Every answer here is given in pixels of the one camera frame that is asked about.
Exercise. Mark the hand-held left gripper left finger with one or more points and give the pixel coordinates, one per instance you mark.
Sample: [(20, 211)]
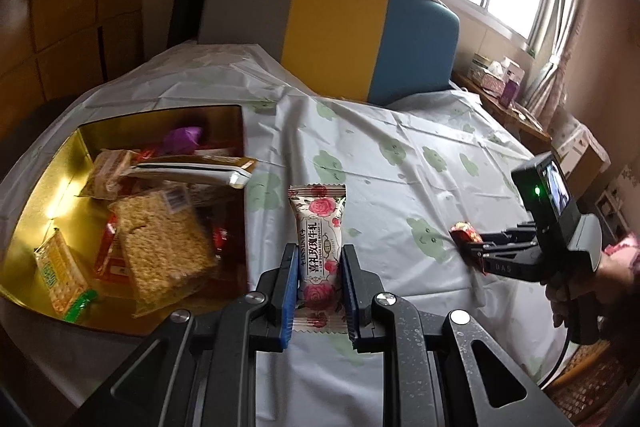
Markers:
[(289, 297)]

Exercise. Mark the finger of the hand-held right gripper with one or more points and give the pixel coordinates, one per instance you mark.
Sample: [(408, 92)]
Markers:
[(510, 235), (505, 248)]

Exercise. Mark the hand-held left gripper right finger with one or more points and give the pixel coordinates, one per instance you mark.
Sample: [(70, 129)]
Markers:
[(347, 297)]

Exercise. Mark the small red candy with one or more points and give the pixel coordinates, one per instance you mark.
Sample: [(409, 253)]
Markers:
[(462, 232)]

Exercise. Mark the rose print candy packet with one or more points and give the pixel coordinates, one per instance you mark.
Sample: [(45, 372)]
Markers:
[(317, 237)]

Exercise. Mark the red square candy packet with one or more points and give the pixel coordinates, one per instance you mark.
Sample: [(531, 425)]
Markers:
[(218, 239)]

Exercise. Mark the yellow rice cake packet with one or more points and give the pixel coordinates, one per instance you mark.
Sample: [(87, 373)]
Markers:
[(160, 247)]

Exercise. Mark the long gold snack stick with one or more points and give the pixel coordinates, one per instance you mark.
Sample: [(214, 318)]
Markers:
[(220, 161)]

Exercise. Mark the long silver snack stick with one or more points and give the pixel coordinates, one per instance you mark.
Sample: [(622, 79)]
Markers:
[(190, 172)]

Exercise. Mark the large orange snack bag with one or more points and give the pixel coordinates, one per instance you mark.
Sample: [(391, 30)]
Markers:
[(110, 264)]

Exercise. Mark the purple snack packet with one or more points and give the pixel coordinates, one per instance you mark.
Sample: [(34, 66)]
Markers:
[(182, 138)]

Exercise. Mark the clear brown snack packet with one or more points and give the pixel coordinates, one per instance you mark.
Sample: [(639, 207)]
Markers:
[(107, 172)]

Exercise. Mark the yellow cracker packet green end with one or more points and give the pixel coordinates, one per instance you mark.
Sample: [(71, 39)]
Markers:
[(60, 277)]

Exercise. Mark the gold lined red box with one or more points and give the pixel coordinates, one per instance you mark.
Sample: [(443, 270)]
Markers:
[(45, 187)]

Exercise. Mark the person's right forearm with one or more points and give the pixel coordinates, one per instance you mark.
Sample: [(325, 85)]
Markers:
[(630, 249)]

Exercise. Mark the person's right hand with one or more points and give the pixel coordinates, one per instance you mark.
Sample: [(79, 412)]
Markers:
[(612, 279)]

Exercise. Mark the white storage rack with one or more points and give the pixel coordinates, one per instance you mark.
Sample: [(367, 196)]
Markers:
[(617, 202)]

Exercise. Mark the cardboard box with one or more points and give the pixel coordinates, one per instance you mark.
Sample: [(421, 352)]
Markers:
[(585, 152)]

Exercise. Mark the white tablecloth green prints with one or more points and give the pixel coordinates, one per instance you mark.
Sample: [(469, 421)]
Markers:
[(400, 187)]

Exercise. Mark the wooden side table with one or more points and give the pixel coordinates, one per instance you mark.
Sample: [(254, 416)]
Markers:
[(505, 114)]

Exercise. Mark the small purple box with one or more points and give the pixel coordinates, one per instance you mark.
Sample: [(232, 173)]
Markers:
[(507, 92)]

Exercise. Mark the rattan chair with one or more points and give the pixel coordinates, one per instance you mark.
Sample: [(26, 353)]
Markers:
[(595, 387)]

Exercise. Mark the small white box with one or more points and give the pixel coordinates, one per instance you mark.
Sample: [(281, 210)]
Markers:
[(515, 69)]

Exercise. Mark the grey yellow blue headboard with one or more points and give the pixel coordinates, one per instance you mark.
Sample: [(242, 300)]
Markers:
[(340, 32)]

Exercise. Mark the wooden wardrobe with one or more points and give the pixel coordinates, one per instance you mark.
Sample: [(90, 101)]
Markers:
[(75, 7)]

